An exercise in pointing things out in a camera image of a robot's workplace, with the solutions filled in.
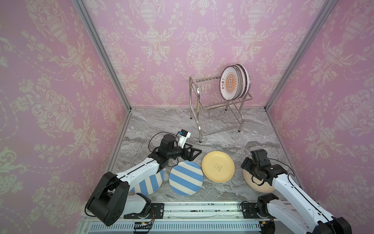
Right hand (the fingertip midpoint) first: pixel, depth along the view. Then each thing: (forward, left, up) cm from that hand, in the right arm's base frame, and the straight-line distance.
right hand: (247, 165), depth 85 cm
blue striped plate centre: (-4, +36, -5) cm, 37 cm away
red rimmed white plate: (+43, +10, +27) cm, 52 cm away
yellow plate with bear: (+2, +16, -5) cm, 17 cm away
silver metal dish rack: (+48, +13, -4) cm, 50 cm away
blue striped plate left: (-7, +57, -4) cm, 58 cm away
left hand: (+5, +29, +11) cm, 32 cm away
